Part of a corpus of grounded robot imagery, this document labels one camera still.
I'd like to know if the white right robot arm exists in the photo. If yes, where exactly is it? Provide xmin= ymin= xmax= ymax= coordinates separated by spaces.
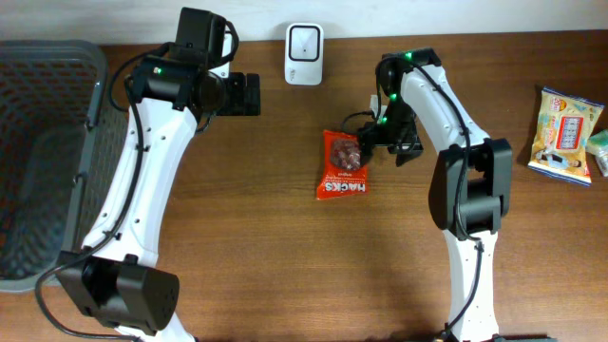
xmin=357 ymin=47 xmax=512 ymax=341

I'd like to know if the grey plastic basket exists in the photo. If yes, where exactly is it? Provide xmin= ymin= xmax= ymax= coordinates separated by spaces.
xmin=1 ymin=40 xmax=127 ymax=293

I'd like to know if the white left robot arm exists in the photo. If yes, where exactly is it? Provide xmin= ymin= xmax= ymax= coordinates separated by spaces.
xmin=51 ymin=8 xmax=261 ymax=341

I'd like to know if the teal tissue pack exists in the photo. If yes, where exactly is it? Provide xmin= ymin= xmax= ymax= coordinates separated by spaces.
xmin=586 ymin=129 xmax=608 ymax=178

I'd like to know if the cream chips bag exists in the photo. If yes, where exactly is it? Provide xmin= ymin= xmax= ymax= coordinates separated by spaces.
xmin=527 ymin=86 xmax=604 ymax=186

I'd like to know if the red snack bag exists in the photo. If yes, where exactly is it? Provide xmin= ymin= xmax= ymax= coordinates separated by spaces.
xmin=316 ymin=130 xmax=368 ymax=200

